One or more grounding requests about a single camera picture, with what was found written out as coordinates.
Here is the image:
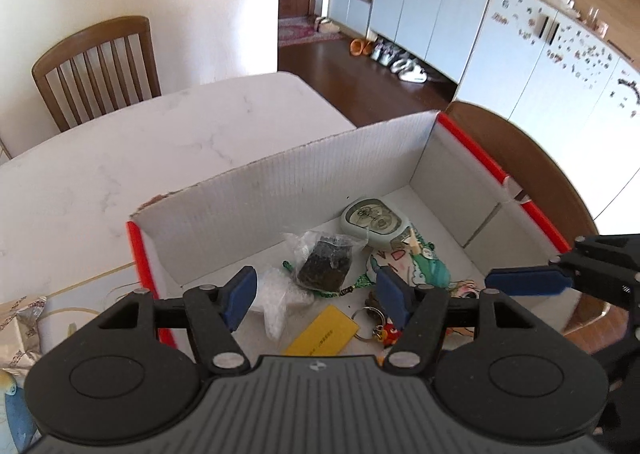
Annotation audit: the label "red keychain figure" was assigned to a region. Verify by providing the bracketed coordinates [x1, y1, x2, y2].
[352, 306, 401, 348]

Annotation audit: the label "brown braided cord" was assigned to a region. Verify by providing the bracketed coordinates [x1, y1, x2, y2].
[364, 287, 386, 314]

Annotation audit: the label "cartoon face sticker charm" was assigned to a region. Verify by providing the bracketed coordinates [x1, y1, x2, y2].
[446, 280, 482, 339]

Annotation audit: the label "green white plush doll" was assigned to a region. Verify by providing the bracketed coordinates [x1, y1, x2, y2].
[366, 233, 451, 289]

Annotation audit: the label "yellow small box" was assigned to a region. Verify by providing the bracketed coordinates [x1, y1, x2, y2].
[283, 304, 359, 358]

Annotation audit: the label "bag of dark tea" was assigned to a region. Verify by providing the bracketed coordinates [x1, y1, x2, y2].
[284, 231, 367, 297]

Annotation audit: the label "silver foil bag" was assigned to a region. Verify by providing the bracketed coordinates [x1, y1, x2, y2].
[0, 296, 47, 386]

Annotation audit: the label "red cardboard shoe box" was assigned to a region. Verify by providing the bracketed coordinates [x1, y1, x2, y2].
[124, 109, 586, 350]

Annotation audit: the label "white shoes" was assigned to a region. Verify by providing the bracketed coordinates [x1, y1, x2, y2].
[370, 39, 428, 84]

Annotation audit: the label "orange slippers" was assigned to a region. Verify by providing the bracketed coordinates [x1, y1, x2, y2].
[349, 38, 375, 56]

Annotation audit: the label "red patterned rug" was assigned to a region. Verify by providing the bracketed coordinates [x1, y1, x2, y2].
[278, 16, 343, 48]

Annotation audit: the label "wooden dining chair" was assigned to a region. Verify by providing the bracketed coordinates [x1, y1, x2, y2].
[32, 15, 162, 132]

